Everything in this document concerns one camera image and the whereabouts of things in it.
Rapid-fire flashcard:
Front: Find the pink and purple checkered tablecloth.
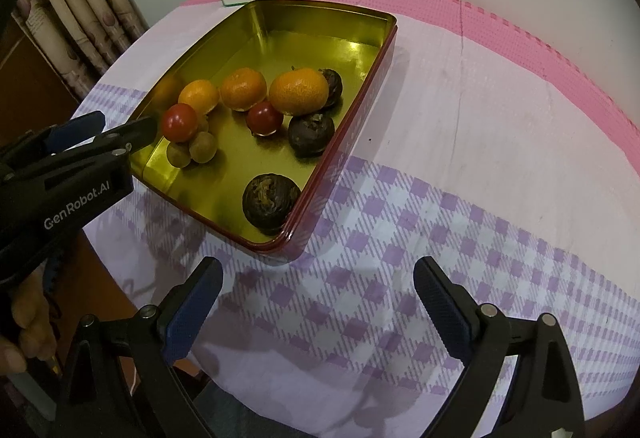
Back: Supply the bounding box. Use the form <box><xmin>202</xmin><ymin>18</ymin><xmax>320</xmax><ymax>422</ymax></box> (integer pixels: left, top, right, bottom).
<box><xmin>75</xmin><ymin>0</ymin><xmax>640</xmax><ymax>438</ymax></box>

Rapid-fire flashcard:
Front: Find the red tomato with calyx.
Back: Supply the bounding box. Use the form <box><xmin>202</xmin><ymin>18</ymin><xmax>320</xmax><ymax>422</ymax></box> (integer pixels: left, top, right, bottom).
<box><xmin>247</xmin><ymin>101</ymin><xmax>284</xmax><ymax>137</ymax></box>

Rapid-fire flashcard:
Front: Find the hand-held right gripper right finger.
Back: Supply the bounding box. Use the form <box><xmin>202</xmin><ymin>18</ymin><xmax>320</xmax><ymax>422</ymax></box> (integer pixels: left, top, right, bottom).
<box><xmin>413</xmin><ymin>256</ymin><xmax>586</xmax><ymax>438</ymax></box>

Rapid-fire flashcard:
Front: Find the patterned beige curtain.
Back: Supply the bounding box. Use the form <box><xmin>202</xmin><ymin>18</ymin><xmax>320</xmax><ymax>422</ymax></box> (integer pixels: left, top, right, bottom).
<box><xmin>10</xmin><ymin>0</ymin><xmax>151</xmax><ymax>102</ymax></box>

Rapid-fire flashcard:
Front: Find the brown longan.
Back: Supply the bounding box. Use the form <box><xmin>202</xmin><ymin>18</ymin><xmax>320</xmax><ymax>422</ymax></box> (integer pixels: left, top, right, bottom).
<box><xmin>166</xmin><ymin>139</ymin><xmax>193</xmax><ymax>167</ymax></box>
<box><xmin>189</xmin><ymin>131</ymin><xmax>218</xmax><ymax>164</ymax></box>

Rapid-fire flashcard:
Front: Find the large dark brown water chestnut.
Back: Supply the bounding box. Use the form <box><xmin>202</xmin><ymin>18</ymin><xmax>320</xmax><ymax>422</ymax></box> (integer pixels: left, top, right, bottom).
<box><xmin>242</xmin><ymin>173</ymin><xmax>302</xmax><ymax>236</ymax></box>

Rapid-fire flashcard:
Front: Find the dark red tin box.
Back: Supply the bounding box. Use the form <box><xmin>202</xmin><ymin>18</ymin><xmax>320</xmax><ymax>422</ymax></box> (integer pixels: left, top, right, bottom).
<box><xmin>129</xmin><ymin>0</ymin><xmax>398</xmax><ymax>266</ymax></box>

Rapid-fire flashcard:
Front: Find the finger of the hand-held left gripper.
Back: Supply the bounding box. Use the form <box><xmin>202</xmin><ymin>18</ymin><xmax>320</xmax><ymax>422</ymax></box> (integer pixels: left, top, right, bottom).
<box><xmin>20</xmin><ymin>111</ymin><xmax>107</xmax><ymax>154</ymax></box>
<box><xmin>45</xmin><ymin>115</ymin><xmax>160</xmax><ymax>179</ymax></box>

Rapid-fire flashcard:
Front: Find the person's left hand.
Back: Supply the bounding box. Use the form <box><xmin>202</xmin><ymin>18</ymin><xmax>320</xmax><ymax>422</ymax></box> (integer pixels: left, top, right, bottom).
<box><xmin>0</xmin><ymin>263</ymin><xmax>60</xmax><ymax>375</ymax></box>

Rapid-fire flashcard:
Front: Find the large orange tangerine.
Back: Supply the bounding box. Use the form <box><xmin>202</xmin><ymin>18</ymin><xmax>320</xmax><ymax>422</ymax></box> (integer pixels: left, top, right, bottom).
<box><xmin>268</xmin><ymin>69</ymin><xmax>329</xmax><ymax>115</ymax></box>

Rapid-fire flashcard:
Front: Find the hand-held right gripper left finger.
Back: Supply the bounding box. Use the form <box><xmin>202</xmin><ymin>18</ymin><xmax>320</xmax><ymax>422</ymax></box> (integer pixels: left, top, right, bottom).
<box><xmin>54</xmin><ymin>256</ymin><xmax>224</xmax><ymax>438</ymax></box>

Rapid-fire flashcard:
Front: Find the small red tomato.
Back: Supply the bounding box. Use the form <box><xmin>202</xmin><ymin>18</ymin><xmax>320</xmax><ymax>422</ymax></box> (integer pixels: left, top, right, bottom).
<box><xmin>161</xmin><ymin>103</ymin><xmax>199</xmax><ymax>142</ymax></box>

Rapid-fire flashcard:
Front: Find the orange tangerine with stem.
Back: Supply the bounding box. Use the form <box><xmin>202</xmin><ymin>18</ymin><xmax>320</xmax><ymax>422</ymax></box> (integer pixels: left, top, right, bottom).
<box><xmin>219</xmin><ymin>67</ymin><xmax>268</xmax><ymax>111</ymax></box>

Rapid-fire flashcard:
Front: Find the yellowish orange tangerine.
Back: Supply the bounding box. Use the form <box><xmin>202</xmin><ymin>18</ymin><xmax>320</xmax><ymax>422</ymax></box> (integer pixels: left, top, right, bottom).
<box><xmin>178</xmin><ymin>79</ymin><xmax>221</xmax><ymax>115</ymax></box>

